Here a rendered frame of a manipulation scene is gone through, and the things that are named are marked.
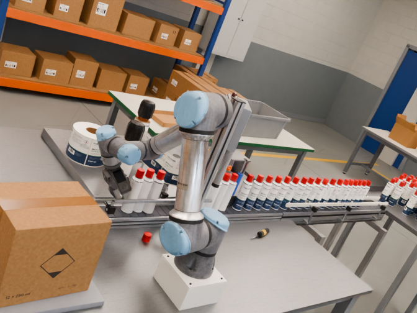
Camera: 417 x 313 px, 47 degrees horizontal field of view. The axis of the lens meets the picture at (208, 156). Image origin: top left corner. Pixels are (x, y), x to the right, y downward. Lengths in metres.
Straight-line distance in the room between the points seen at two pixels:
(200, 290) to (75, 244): 0.50
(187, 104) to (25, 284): 0.70
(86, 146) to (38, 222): 0.96
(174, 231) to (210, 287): 0.31
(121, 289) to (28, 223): 0.49
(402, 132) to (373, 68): 3.12
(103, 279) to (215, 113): 0.70
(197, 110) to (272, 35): 7.13
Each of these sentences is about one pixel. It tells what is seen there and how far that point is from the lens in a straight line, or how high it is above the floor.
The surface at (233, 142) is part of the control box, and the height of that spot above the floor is 1.33.
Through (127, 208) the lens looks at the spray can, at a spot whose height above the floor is 0.91.
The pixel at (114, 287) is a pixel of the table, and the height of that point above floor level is 0.83.
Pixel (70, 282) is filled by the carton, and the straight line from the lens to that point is 1.58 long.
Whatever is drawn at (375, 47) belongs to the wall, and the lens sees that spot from 10.43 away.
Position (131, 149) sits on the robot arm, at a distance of 1.74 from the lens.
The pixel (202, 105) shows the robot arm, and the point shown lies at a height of 1.53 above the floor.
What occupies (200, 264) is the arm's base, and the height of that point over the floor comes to 0.99.
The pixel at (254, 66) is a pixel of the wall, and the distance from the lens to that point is 8.50.
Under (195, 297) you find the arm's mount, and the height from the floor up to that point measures 0.88.
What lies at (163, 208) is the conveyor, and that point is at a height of 0.88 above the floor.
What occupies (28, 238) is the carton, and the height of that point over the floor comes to 1.09.
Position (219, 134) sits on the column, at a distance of 1.93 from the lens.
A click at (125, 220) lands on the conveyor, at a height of 0.87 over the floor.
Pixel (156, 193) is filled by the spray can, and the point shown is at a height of 0.99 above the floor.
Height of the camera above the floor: 1.88
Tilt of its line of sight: 19 degrees down
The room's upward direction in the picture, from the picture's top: 23 degrees clockwise
